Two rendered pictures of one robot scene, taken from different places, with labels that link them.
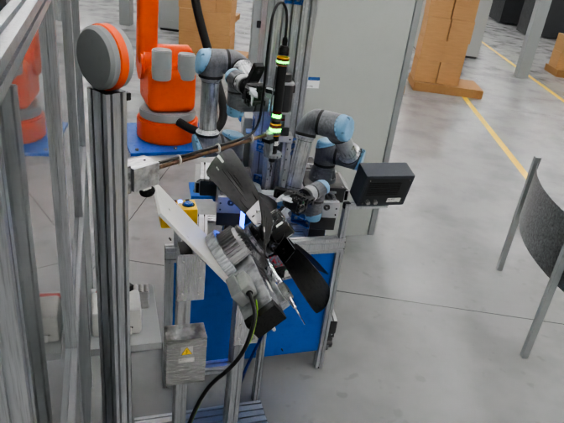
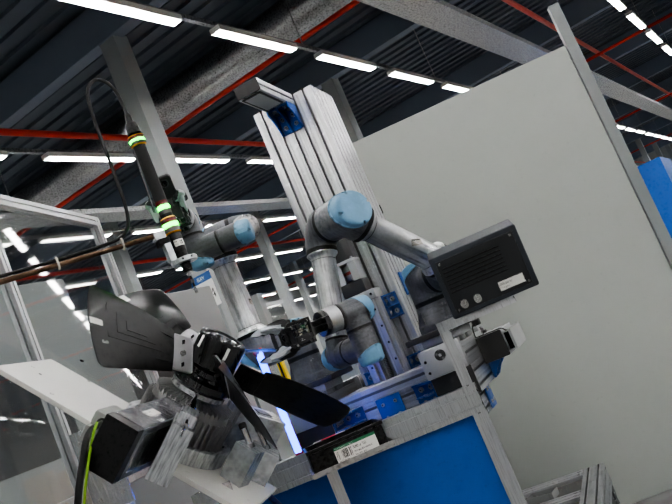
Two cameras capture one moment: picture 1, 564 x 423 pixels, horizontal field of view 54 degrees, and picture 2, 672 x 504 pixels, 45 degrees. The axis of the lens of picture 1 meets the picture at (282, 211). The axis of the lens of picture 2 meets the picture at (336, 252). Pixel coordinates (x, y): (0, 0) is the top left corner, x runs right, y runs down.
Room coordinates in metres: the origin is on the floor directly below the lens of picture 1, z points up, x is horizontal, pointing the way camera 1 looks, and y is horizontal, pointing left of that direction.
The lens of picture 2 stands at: (0.26, -1.22, 1.06)
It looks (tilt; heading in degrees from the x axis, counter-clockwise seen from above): 7 degrees up; 27
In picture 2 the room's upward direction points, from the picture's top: 23 degrees counter-clockwise
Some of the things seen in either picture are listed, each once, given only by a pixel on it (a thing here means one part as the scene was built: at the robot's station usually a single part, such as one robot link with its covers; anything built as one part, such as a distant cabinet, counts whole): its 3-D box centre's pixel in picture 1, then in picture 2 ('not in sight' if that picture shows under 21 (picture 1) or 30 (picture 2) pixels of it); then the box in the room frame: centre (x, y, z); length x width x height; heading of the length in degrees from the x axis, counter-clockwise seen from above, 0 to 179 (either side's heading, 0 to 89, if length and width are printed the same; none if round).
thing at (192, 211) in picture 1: (178, 215); not in sight; (2.18, 0.46, 1.02); 0.16 x 0.10 x 0.11; 110
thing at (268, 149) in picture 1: (272, 143); (174, 246); (1.93, 0.07, 1.50); 0.09 x 0.07 x 0.10; 145
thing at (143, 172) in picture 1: (137, 173); not in sight; (1.43, 0.42, 1.54); 0.10 x 0.07 x 0.08; 145
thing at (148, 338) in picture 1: (124, 317); not in sight; (1.65, 0.54, 0.85); 0.36 x 0.24 x 0.03; 20
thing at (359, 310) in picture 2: (317, 190); (353, 312); (2.30, -0.15, 1.17); 0.11 x 0.08 x 0.09; 147
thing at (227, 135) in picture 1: (231, 143); (293, 337); (2.67, 0.30, 1.20); 0.13 x 0.12 x 0.14; 115
